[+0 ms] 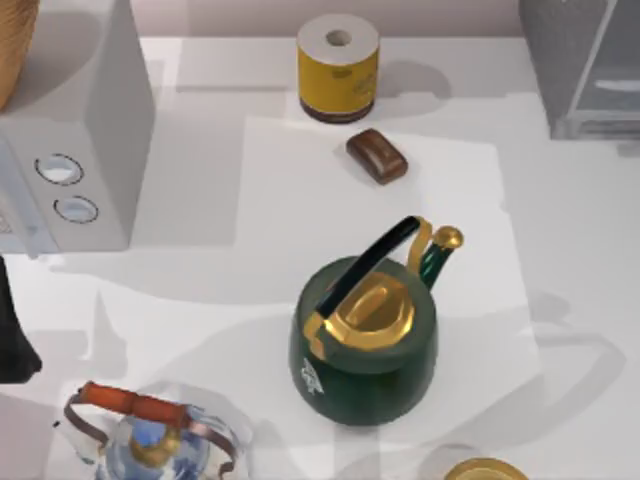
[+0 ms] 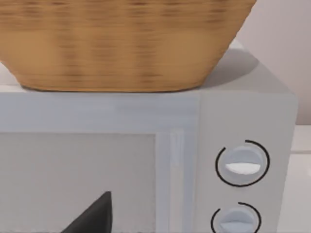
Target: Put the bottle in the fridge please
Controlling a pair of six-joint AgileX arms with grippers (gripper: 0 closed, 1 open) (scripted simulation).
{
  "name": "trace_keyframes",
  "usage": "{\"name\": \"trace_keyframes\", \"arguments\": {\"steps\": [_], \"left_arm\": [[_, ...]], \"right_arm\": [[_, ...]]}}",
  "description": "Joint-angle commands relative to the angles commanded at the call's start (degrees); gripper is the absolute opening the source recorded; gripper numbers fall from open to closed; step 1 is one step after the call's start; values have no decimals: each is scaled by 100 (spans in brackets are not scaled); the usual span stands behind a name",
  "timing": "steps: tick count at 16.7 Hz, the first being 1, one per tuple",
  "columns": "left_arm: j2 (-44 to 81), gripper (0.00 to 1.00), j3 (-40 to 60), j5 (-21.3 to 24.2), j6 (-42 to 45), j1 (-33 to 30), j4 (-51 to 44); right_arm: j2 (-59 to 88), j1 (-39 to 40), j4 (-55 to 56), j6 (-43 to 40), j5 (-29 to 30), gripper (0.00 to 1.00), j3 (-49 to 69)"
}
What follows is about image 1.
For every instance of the microwave knob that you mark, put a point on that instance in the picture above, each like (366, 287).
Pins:
(76, 208)
(59, 169)

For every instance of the green and gold kettle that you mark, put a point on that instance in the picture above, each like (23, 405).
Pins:
(350, 370)

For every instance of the pale microwave oven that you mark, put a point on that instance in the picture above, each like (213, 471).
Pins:
(90, 150)

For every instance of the brown bread loaf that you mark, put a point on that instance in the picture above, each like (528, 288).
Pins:
(376, 156)

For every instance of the grey cabinet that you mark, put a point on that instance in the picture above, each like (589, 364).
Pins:
(585, 70)

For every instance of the wooden basket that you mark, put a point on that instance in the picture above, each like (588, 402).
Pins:
(15, 45)

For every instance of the yellow wrapped paper roll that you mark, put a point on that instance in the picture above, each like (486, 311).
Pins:
(336, 85)

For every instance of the yellow round lid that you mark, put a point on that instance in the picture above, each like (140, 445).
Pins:
(484, 471)

